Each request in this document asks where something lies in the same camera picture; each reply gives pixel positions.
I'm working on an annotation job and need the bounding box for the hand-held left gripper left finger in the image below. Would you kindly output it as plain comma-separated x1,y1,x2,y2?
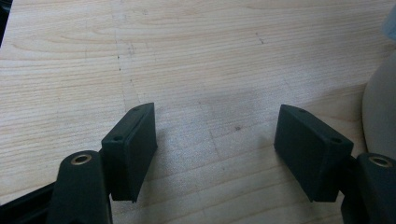
101,102,159,203

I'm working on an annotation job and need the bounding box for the round beige object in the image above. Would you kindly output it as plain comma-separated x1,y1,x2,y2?
361,50,396,161

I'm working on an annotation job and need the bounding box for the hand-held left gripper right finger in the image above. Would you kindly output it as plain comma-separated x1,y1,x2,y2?
273,104,355,203

